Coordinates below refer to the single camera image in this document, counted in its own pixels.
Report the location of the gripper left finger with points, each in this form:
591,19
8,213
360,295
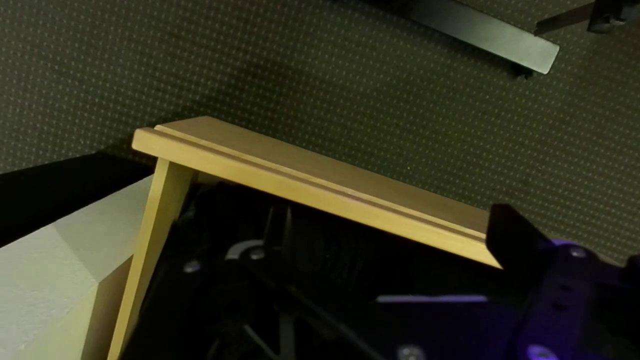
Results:
250,280

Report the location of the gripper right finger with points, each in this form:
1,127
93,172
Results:
565,300

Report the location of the black metal bar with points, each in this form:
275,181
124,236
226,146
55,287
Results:
607,14
490,35

